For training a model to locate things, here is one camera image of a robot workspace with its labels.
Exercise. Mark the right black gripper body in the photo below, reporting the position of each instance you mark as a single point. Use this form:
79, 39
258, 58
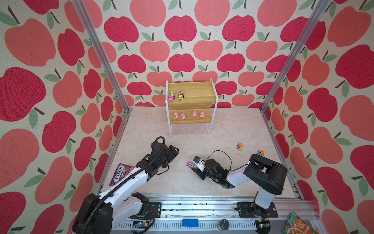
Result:
205, 173

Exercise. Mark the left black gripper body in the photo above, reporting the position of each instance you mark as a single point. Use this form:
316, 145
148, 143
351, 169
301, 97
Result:
168, 156

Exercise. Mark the pink toy car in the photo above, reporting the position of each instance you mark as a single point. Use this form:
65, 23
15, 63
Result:
190, 164
171, 97

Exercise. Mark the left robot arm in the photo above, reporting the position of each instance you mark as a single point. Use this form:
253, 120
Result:
100, 213

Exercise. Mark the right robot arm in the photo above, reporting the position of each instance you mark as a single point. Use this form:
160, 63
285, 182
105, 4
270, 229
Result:
266, 173

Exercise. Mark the purple snack bag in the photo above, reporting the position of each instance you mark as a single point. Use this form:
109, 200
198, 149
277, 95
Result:
120, 173

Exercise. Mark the green orange toy car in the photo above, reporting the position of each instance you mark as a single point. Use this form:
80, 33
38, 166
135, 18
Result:
260, 152

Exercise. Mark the round black knob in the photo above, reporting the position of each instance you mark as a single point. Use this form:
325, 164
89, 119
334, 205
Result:
223, 225

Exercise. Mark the green snack bag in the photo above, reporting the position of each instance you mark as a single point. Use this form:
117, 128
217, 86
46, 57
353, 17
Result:
295, 225

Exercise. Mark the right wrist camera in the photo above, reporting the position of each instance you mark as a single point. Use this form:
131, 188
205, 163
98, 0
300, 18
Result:
197, 160

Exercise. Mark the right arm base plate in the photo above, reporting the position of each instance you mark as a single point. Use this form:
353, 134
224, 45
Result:
252, 210

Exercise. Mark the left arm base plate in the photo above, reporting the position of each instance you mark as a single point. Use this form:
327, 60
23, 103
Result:
153, 210

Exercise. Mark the blue block on rail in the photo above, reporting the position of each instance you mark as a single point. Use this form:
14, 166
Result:
187, 222

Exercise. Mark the wooden two-tier shelf white frame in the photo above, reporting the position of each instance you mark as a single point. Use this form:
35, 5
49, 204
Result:
198, 96

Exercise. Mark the left aluminium frame post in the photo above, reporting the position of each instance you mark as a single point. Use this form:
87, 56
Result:
100, 51

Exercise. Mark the aluminium frame post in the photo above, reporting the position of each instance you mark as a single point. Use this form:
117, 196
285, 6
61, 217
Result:
100, 51
311, 23

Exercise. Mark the right aluminium frame post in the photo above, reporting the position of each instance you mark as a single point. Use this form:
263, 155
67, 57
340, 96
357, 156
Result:
311, 23

